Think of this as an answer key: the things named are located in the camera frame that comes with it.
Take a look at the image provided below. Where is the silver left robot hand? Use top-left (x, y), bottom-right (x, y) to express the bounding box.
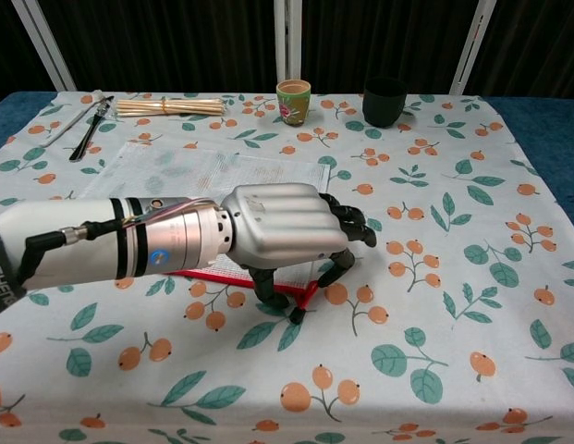
top-left (219, 183), bottom-right (378, 326)

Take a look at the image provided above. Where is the white mesh zipper pouch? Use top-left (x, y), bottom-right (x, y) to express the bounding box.
top-left (79, 140), bottom-right (336, 312)

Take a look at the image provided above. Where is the green floral cup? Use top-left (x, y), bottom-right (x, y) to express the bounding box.
top-left (275, 79), bottom-right (313, 128)

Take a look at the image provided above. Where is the floral orange fruit tablecloth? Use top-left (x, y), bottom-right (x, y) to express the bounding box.
top-left (0, 90), bottom-right (574, 444)

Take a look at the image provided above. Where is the black cup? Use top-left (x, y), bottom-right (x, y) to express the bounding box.
top-left (361, 76), bottom-right (409, 129)

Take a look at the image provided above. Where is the bundle of wooden sticks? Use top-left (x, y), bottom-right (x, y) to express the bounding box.
top-left (114, 95), bottom-right (230, 119)

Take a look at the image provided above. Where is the black pen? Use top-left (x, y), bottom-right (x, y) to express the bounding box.
top-left (68, 95), bottom-right (116, 163)

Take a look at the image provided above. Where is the black pleated curtain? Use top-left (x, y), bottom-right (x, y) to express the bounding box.
top-left (470, 0), bottom-right (574, 99)
top-left (35, 0), bottom-right (276, 93)
top-left (300, 0), bottom-right (478, 96)
top-left (0, 0), bottom-right (62, 108)

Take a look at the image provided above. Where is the white frame post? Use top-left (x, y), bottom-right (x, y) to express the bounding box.
top-left (10, 0), bottom-right (78, 93)
top-left (449, 0), bottom-right (496, 96)
top-left (273, 0), bottom-right (303, 94)

